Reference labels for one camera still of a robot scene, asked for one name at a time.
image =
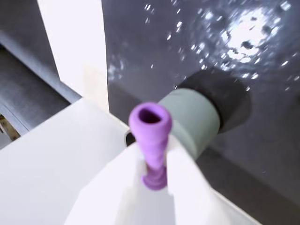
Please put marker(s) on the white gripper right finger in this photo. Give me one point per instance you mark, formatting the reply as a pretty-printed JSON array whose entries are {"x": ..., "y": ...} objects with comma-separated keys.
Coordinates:
[{"x": 187, "y": 187}]

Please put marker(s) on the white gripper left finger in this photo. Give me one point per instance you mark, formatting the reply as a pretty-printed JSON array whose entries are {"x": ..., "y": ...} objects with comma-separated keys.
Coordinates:
[{"x": 105, "y": 199}]

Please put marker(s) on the purple pen grip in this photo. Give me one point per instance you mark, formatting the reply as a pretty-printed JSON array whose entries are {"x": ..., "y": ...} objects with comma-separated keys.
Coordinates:
[{"x": 151, "y": 140}]

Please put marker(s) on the pale green steel-rimmed mug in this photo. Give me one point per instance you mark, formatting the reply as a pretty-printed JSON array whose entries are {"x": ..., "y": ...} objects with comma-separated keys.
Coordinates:
[{"x": 192, "y": 117}]

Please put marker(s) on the black table mat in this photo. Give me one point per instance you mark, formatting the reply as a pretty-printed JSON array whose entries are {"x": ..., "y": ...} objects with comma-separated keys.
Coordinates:
[{"x": 257, "y": 175}]

